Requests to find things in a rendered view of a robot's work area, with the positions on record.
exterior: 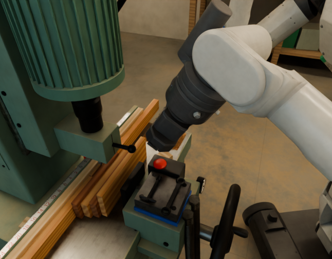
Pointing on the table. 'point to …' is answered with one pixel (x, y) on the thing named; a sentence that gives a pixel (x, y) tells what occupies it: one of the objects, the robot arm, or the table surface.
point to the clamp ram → (132, 182)
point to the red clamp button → (160, 164)
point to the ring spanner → (172, 197)
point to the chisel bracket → (88, 139)
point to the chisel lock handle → (125, 147)
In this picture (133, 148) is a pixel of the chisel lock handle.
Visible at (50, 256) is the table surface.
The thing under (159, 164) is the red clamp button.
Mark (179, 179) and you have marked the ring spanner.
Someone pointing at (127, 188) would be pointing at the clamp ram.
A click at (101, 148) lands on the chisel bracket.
